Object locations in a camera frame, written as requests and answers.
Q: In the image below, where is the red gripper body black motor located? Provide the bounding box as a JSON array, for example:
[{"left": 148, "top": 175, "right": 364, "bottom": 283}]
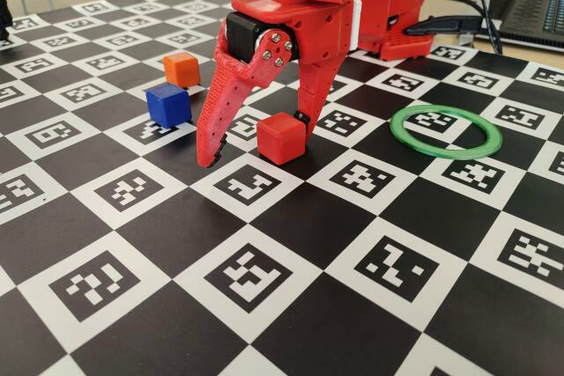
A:
[{"left": 224, "top": 0, "right": 359, "bottom": 67}]

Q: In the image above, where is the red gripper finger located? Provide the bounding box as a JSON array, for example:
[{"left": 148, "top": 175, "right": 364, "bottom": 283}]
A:
[
  {"left": 196, "top": 30, "right": 295, "bottom": 169},
  {"left": 293, "top": 50, "right": 350, "bottom": 137}
]

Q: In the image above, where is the blue cube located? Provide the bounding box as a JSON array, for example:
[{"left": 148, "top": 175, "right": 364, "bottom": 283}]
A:
[{"left": 145, "top": 82, "right": 193, "bottom": 129}]

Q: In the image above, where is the red cube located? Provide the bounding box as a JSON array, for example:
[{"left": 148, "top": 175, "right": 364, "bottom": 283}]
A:
[{"left": 256, "top": 112, "right": 307, "bottom": 165}]

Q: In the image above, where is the orange cube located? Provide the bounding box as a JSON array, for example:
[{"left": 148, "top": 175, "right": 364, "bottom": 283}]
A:
[{"left": 163, "top": 52, "right": 202, "bottom": 89}]

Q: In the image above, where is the black plug adapter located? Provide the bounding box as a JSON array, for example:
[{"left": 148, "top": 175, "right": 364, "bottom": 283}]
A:
[{"left": 404, "top": 14, "right": 484, "bottom": 38}]

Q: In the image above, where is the black white marker board mat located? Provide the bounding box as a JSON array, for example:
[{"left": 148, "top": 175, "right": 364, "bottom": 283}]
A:
[{"left": 0, "top": 0, "right": 564, "bottom": 376}]

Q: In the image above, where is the dark laptop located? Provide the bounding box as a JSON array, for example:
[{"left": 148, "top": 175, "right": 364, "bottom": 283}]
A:
[{"left": 486, "top": 0, "right": 564, "bottom": 49}]

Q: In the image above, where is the black stand foot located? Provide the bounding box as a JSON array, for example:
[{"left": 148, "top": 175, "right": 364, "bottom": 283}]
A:
[{"left": 0, "top": 0, "right": 13, "bottom": 41}]

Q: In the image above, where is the green ring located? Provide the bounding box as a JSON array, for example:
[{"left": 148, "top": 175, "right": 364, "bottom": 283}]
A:
[{"left": 390, "top": 104, "right": 503, "bottom": 160}]

